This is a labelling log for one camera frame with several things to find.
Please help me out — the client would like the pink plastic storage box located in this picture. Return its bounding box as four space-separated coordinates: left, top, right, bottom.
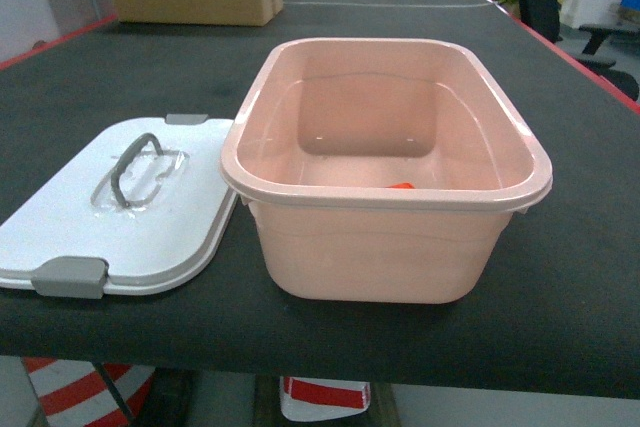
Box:
220 38 553 304

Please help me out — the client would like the red white traffic cone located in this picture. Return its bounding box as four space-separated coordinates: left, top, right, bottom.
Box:
22 357 155 426

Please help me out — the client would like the white box lid grey handle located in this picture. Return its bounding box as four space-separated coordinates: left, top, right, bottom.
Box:
1 114 236 299

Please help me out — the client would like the black office chair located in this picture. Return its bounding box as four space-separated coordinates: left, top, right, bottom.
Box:
517 0 640 102

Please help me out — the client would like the orange cylindrical capacitor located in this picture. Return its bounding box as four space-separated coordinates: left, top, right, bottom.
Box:
384 182 416 190

